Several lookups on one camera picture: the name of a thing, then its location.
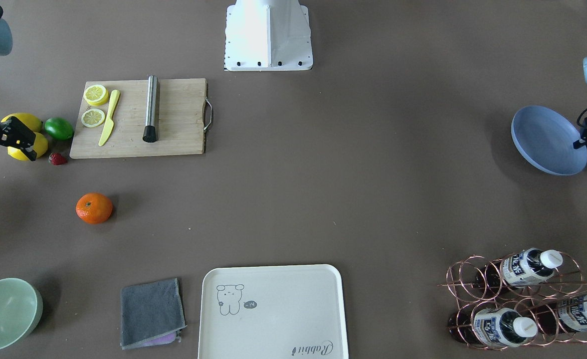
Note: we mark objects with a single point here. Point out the red strawberry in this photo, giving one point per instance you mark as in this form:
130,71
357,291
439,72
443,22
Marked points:
57,159

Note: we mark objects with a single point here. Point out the orange mandarin fruit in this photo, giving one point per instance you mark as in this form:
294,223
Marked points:
94,208

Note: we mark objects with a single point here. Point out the yellow lemon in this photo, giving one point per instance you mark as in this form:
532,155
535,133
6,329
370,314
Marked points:
30,120
40,146

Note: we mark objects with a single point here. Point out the steel muddler black tip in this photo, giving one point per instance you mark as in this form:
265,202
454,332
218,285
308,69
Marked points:
150,134

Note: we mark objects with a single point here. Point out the lemon half slice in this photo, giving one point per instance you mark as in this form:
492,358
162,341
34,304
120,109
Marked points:
96,95
92,118

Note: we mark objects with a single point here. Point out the bamboo cutting board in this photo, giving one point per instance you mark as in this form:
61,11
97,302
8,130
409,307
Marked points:
180,126

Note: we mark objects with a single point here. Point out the grey folded cloth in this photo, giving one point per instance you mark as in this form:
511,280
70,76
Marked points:
151,314

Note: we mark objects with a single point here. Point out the yellow plastic knife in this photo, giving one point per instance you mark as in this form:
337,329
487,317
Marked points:
109,123

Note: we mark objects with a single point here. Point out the mint green bowl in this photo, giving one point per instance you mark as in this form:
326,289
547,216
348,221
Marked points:
21,309

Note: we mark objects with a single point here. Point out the tea bottle white cap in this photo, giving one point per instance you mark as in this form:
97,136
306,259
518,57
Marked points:
529,267

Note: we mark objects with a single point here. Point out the blue round plate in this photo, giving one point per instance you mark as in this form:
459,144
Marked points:
546,139

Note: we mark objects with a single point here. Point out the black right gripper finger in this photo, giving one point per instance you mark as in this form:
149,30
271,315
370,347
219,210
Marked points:
22,139

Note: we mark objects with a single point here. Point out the copper wire bottle rack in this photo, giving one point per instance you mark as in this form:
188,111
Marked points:
532,297

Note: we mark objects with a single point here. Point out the cream rabbit tray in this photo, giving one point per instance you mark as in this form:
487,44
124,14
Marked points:
273,312

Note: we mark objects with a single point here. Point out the green lime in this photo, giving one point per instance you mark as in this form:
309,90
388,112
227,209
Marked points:
59,128

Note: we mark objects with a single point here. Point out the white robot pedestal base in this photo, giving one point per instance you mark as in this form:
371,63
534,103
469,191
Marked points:
267,35

